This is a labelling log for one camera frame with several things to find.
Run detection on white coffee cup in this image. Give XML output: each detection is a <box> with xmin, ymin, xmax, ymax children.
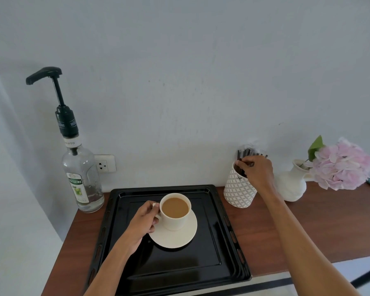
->
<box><xmin>152</xmin><ymin>193</ymin><xmax>192</xmax><ymax>231</ymax></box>

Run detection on white patterned paper cup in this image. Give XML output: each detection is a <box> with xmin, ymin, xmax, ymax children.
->
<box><xmin>223</xmin><ymin>160</ymin><xmax>258</xmax><ymax>209</ymax></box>

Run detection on person's left forearm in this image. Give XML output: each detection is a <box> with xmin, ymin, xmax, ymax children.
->
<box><xmin>84</xmin><ymin>235</ymin><xmax>144</xmax><ymax>296</ymax></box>

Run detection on person's left hand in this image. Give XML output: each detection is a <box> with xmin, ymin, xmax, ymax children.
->
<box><xmin>121</xmin><ymin>200</ymin><xmax>161</xmax><ymax>256</ymax></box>

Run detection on bundle of black sticks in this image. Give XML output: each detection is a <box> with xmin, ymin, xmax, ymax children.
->
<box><xmin>236</xmin><ymin>138</ymin><xmax>269</xmax><ymax>178</ymax></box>

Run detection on white saucer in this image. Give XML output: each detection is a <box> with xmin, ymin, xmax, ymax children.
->
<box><xmin>148</xmin><ymin>209</ymin><xmax>198</xmax><ymax>250</ymax></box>

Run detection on white wall socket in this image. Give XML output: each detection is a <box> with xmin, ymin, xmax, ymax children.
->
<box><xmin>94</xmin><ymin>155</ymin><xmax>116</xmax><ymax>173</ymax></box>

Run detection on black baking tray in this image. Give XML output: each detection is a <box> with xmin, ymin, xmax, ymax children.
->
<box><xmin>86</xmin><ymin>185</ymin><xmax>252</xmax><ymax>296</ymax></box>

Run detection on milky coffee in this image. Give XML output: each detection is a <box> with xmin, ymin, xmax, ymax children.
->
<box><xmin>162</xmin><ymin>197</ymin><xmax>190</xmax><ymax>219</ymax></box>

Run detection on person's right forearm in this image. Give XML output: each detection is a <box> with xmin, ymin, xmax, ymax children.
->
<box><xmin>260</xmin><ymin>188</ymin><xmax>362</xmax><ymax>296</ymax></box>

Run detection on glass syrup bottle with pump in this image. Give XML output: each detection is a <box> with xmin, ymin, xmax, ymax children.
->
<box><xmin>26</xmin><ymin>67</ymin><xmax>105</xmax><ymax>214</ymax></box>

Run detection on pink hydrangea flower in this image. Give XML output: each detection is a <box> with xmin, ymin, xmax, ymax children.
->
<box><xmin>302</xmin><ymin>135</ymin><xmax>370</xmax><ymax>191</ymax></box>

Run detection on person's right hand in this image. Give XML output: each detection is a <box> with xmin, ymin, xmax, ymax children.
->
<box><xmin>235</xmin><ymin>156</ymin><xmax>278</xmax><ymax>198</ymax></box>

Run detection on white ceramic vase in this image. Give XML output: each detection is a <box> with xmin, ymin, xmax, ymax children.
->
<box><xmin>274</xmin><ymin>159</ymin><xmax>315</xmax><ymax>202</ymax></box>

